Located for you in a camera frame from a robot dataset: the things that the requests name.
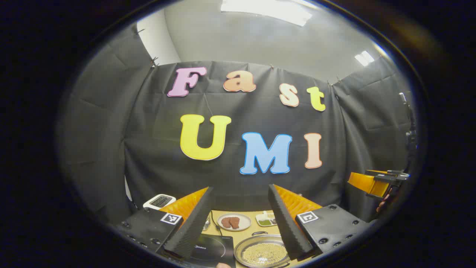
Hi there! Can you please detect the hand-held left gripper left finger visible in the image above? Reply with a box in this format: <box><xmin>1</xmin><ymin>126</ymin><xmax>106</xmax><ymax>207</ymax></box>
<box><xmin>117</xmin><ymin>186</ymin><xmax>215</xmax><ymax>261</ymax></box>

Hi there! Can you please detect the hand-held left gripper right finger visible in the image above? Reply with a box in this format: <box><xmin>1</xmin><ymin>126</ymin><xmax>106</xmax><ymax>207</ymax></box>
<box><xmin>268</xmin><ymin>184</ymin><xmax>372</xmax><ymax>261</ymax></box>

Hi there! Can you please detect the black induction cooktop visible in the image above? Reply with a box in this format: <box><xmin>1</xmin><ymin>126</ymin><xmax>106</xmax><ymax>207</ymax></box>
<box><xmin>160</xmin><ymin>234</ymin><xmax>237</xmax><ymax>268</ymax></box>

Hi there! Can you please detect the steel pot with black handle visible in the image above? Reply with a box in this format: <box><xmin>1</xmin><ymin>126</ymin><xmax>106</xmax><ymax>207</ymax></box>
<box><xmin>234</xmin><ymin>231</ymin><xmax>294</xmax><ymax>268</ymax></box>

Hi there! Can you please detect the white divided dish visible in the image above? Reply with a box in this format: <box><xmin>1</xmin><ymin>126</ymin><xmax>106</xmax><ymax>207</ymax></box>
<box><xmin>255</xmin><ymin>211</ymin><xmax>277</xmax><ymax>227</ymax></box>

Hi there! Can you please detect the pile of yellow soybeans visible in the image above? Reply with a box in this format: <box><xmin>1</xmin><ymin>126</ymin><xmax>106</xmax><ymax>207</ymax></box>
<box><xmin>242</xmin><ymin>242</ymin><xmax>289</xmax><ymax>265</ymax></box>

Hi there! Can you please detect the white round plate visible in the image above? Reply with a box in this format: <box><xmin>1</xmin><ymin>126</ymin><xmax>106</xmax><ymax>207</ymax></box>
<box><xmin>217</xmin><ymin>213</ymin><xmax>252</xmax><ymax>232</ymax></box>

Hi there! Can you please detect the white toaster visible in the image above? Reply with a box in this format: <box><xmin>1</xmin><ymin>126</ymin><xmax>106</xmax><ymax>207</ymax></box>
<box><xmin>143</xmin><ymin>194</ymin><xmax>176</xmax><ymax>210</ymax></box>

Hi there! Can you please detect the black tripod stand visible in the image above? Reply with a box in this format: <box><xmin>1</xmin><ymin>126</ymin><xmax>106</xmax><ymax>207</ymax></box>
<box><xmin>399</xmin><ymin>92</ymin><xmax>419</xmax><ymax>172</ymax></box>

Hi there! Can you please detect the black backdrop cloth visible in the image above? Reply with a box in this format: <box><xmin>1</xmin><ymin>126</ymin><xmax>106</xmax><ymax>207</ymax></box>
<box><xmin>59</xmin><ymin>22</ymin><xmax>419</xmax><ymax>227</ymax></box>

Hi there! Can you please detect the small ceiling light panel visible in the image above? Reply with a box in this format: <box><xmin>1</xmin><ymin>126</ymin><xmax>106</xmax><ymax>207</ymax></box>
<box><xmin>354</xmin><ymin>51</ymin><xmax>375</xmax><ymax>67</ymax></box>

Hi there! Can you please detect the large ceiling light panel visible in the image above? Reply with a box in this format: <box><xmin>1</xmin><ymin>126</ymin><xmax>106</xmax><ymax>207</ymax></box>
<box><xmin>221</xmin><ymin>0</ymin><xmax>313</xmax><ymax>26</ymax></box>

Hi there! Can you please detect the black power cable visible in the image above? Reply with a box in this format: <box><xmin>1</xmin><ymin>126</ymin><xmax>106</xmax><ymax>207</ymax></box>
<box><xmin>210</xmin><ymin>210</ymin><xmax>223</xmax><ymax>234</ymax></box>

